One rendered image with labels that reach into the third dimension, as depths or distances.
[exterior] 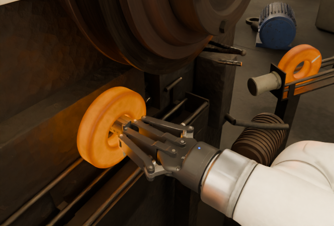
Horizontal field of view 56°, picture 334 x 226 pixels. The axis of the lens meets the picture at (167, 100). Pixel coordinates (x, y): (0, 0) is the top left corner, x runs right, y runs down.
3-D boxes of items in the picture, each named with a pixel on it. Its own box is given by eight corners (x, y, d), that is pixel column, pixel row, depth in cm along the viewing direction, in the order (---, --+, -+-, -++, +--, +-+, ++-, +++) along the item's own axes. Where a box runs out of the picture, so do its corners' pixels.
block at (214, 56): (189, 119, 104) (193, 53, 90) (202, 108, 109) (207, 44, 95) (218, 132, 99) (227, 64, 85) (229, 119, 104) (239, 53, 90)
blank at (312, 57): (284, 93, 110) (290, 99, 108) (268, 66, 100) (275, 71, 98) (319, 64, 109) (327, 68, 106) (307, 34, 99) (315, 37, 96)
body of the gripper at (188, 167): (195, 206, 48) (147, 177, 52) (220, 172, 54) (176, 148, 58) (200, 173, 44) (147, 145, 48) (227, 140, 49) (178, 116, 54)
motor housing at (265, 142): (214, 234, 131) (229, 137, 100) (237, 199, 145) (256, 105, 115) (244, 252, 125) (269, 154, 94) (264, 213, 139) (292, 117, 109)
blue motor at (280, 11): (254, 53, 271) (261, 14, 251) (256, 29, 316) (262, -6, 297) (292, 57, 264) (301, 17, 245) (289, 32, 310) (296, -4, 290)
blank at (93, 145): (66, 116, 50) (81, 125, 48) (130, 70, 59) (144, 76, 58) (84, 176, 60) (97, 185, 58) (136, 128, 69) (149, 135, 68)
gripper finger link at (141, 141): (178, 166, 52) (173, 171, 51) (125, 138, 57) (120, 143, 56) (179, 149, 50) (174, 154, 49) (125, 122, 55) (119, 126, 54)
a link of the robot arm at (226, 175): (251, 189, 52) (219, 173, 55) (264, 151, 47) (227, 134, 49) (227, 231, 46) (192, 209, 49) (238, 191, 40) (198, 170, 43)
